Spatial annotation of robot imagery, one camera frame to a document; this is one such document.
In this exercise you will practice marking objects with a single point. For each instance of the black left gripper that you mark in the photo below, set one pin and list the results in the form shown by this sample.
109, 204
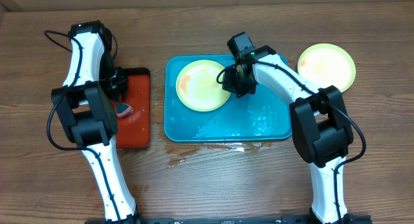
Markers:
121, 83

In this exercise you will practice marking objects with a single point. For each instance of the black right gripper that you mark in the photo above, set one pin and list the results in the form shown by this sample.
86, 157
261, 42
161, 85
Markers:
231, 85

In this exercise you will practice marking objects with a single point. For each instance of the orange green sponge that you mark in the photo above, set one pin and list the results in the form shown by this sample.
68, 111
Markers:
123, 109

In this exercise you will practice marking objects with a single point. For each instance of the yellow plate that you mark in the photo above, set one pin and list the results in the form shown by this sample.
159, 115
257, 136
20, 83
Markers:
197, 86
326, 64

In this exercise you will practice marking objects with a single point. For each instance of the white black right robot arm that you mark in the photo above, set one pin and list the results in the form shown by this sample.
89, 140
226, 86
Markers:
321, 127

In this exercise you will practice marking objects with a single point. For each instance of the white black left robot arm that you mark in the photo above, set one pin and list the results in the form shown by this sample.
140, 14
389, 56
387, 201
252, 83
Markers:
83, 106

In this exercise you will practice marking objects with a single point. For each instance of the teal plastic tray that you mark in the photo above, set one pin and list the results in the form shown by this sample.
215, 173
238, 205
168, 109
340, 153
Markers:
261, 116

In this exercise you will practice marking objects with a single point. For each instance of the red black sponge tray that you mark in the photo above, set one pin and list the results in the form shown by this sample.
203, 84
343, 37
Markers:
134, 123

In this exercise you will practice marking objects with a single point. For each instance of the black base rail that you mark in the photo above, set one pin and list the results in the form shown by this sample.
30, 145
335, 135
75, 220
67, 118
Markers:
286, 219

